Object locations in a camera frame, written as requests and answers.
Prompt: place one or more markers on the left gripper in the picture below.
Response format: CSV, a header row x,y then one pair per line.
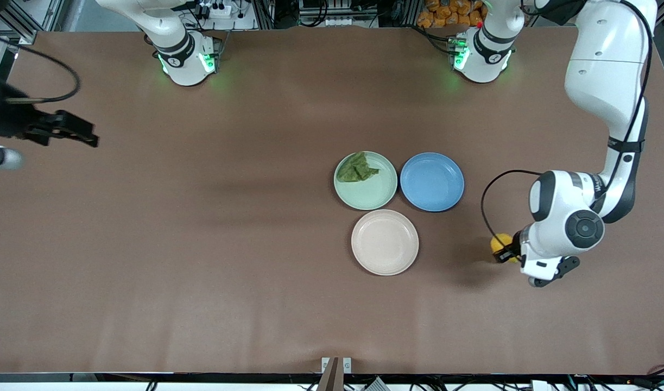
x,y
516,246

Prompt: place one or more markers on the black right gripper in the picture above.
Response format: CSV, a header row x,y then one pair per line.
x,y
8,124

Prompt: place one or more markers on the yellow lemon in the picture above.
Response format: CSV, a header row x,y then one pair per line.
x,y
500,243

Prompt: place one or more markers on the green lettuce leaf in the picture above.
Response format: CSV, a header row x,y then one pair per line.
x,y
356,169

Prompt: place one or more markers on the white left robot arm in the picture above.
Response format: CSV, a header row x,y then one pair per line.
x,y
603,70

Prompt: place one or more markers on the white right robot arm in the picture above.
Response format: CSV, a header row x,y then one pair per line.
x,y
182,60

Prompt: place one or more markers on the blue plate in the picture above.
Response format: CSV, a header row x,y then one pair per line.
x,y
432,182

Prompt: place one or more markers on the beige plate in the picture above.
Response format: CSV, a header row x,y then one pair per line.
x,y
385,242

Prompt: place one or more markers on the light green plate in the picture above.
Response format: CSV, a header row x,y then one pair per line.
x,y
370,193

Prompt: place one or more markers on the white power strip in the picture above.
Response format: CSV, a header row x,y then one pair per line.
x,y
217,10
342,21

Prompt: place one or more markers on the bag of orange items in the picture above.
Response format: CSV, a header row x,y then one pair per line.
x,y
446,13

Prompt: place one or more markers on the aluminium frame corner bracket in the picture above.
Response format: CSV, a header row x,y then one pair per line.
x,y
27,37

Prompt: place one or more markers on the metal table edge bracket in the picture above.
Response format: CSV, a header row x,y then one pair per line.
x,y
325,365

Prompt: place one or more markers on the brown post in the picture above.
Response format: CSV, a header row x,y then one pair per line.
x,y
332,380

